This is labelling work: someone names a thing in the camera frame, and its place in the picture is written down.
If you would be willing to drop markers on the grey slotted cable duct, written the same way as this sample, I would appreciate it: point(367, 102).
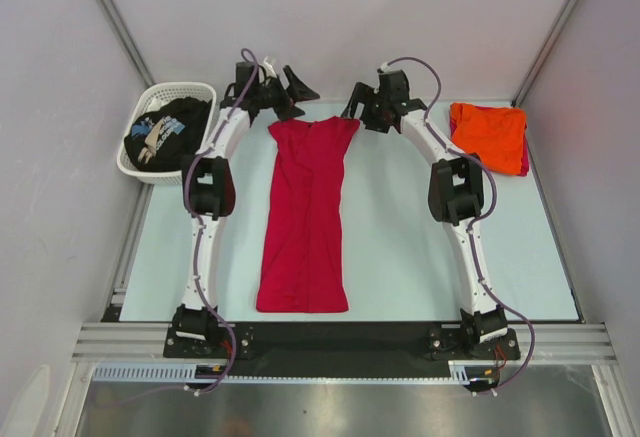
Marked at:
point(157, 373)

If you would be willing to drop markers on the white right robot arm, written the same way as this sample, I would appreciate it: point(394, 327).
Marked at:
point(455, 196)

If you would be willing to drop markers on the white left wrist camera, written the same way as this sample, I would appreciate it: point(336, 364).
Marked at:
point(268, 67)

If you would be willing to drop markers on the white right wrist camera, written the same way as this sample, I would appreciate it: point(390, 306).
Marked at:
point(384, 67)

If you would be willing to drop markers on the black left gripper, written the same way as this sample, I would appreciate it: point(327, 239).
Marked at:
point(297, 92)

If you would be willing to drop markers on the red polo shirt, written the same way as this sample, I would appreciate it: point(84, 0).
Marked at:
point(302, 264)

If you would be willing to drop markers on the aluminium frame rail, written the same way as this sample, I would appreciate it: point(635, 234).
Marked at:
point(564, 343)

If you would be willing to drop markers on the folded orange t shirt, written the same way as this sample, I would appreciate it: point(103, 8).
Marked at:
point(461, 126)

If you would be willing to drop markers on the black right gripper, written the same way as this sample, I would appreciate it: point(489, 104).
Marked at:
point(365, 94)

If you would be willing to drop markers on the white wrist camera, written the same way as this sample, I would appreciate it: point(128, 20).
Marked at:
point(268, 67)
point(384, 67)

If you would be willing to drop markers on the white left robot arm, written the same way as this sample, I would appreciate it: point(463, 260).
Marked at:
point(209, 196)

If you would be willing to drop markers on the black printed t shirt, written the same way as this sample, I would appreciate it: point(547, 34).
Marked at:
point(157, 140)

